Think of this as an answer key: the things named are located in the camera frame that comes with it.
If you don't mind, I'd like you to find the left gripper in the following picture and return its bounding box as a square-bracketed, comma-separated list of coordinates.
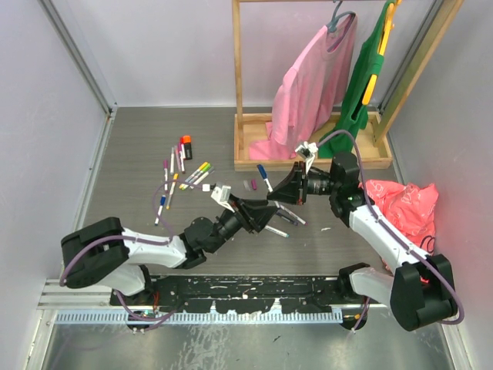
[206, 193, 277, 254]

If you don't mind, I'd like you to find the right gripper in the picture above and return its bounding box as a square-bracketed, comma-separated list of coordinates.
[267, 161, 340, 206]

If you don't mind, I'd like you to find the white pen teal tip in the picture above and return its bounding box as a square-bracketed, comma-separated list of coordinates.
[264, 225, 290, 238]

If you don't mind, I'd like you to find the dark purple pen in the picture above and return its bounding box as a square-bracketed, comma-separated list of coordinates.
[276, 211, 299, 226]

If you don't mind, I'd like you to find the blue cap white marker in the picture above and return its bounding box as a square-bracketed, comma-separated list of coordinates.
[257, 164, 273, 193]

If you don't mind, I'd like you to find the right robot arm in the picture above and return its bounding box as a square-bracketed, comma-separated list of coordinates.
[267, 152, 460, 331]

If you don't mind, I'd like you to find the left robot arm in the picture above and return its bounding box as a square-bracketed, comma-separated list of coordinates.
[59, 196, 277, 305]

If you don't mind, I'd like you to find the orange cap white pen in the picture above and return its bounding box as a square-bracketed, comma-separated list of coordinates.
[166, 173, 179, 210]

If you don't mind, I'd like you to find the blue band white pen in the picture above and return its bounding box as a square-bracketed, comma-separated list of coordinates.
[154, 194, 166, 226]

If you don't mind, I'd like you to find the pink white pen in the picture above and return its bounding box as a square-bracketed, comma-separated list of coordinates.
[174, 146, 184, 173]

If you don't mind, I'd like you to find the magenta cap white pen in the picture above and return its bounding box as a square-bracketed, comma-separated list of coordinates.
[163, 160, 169, 193]

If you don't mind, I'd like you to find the grey white pen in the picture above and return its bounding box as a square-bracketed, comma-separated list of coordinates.
[169, 146, 175, 174]

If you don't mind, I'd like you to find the purple cap white marker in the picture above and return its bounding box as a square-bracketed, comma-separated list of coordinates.
[280, 204, 307, 225]

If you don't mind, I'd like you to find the yellow cap white marker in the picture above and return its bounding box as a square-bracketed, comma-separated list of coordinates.
[179, 162, 209, 190]

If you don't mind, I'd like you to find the wooden clothes rack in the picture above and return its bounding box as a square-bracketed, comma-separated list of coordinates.
[230, 0, 465, 173]

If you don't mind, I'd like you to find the orange black highlighter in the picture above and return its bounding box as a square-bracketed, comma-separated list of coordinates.
[180, 135, 193, 160]

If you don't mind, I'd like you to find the green t-shirt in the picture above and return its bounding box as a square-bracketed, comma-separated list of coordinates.
[318, 1, 390, 159]

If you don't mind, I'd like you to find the pink t-shirt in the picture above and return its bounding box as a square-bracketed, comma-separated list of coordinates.
[249, 12, 357, 161]

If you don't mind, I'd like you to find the red plastic bag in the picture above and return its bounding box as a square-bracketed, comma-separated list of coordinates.
[360, 180, 439, 255]

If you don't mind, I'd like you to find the grey hanger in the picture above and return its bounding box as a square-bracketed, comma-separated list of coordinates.
[327, 0, 356, 35]

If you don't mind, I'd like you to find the yellow hanger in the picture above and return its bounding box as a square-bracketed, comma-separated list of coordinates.
[361, 0, 401, 106]

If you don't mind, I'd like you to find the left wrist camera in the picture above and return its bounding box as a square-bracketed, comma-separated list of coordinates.
[211, 183, 231, 204]

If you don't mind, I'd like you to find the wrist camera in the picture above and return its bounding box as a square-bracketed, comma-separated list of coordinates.
[211, 183, 231, 204]
[295, 141, 318, 160]

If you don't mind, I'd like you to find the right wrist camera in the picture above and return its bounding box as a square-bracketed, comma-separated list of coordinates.
[295, 141, 318, 160]

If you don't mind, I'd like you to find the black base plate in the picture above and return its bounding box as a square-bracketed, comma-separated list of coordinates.
[123, 275, 364, 315]

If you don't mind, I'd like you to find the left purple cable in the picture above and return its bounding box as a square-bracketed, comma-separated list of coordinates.
[59, 183, 215, 332]

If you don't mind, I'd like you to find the white slotted cable duct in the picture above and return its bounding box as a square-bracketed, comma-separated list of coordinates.
[54, 309, 344, 325]

